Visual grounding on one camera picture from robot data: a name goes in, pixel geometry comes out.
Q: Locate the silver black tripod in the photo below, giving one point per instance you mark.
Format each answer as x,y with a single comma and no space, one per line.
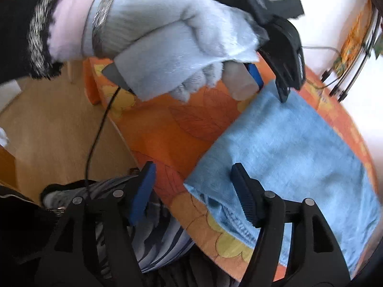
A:
343,95

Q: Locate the light blue denim pants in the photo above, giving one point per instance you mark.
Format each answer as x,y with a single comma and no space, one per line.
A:
284,143

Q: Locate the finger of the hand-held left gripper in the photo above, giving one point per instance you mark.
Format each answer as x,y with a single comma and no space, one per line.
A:
255,73
290,59

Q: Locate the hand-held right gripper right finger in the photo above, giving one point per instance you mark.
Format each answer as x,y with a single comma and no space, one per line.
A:
247,200

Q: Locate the orange floral tablecloth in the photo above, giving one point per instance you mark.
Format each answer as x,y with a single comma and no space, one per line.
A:
167,125

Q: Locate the person's left hand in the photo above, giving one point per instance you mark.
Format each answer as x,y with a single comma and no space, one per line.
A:
167,30

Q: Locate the orange patterned scarf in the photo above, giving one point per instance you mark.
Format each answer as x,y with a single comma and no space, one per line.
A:
356,36

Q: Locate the person's left forearm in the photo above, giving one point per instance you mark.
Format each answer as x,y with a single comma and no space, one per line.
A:
18,36

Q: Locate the grey black slipper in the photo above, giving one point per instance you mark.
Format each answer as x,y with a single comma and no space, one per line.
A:
62,195

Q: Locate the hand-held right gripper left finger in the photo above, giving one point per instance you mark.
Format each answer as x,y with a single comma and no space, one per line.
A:
143,191

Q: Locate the black jacket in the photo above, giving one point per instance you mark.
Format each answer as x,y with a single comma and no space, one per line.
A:
21,230

